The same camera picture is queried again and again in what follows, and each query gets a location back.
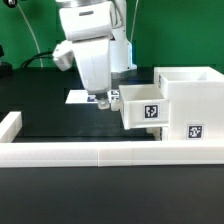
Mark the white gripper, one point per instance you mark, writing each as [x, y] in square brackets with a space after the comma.
[93, 62]

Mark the white drawer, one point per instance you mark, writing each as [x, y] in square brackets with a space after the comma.
[159, 133]
[142, 106]

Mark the white drawer cabinet box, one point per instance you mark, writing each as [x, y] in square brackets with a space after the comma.
[196, 96]

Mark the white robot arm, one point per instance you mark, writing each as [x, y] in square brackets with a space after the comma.
[82, 20]

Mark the white marker tag sheet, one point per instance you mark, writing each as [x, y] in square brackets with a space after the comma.
[82, 97]

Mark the white U-shaped fence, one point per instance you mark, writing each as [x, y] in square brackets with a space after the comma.
[101, 154]

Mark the black device at left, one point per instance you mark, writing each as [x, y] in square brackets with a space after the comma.
[5, 67]

